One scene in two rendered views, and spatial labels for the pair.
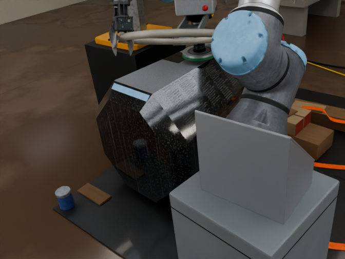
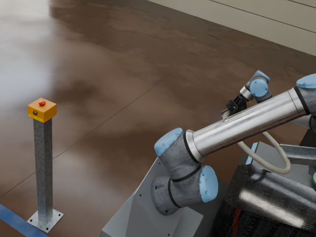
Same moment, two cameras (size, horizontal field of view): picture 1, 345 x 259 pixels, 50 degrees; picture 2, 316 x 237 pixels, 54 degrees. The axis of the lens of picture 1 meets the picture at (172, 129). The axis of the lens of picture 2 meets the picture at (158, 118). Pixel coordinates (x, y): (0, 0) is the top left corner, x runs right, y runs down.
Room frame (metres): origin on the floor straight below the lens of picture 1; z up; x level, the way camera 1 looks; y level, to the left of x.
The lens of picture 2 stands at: (0.34, -1.11, 2.17)
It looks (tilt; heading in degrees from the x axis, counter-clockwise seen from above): 34 degrees down; 62
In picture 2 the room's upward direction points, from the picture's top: 13 degrees clockwise
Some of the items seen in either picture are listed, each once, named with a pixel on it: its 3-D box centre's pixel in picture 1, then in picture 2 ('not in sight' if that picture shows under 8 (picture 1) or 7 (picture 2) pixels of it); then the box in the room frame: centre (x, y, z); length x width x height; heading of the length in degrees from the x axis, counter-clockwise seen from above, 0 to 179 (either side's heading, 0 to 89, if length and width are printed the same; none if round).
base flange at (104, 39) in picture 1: (133, 34); not in sight; (3.04, 0.22, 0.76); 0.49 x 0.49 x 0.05; 47
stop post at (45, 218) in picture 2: not in sight; (43, 169); (0.44, 0.55, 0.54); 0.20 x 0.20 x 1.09; 47
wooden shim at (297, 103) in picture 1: (308, 106); not in sight; (2.59, -1.13, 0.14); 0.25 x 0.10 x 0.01; 51
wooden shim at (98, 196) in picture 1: (93, 193); not in sight; (1.97, 0.59, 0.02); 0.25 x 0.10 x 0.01; 46
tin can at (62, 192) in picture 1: (64, 198); not in sight; (1.89, 0.76, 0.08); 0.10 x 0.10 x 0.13
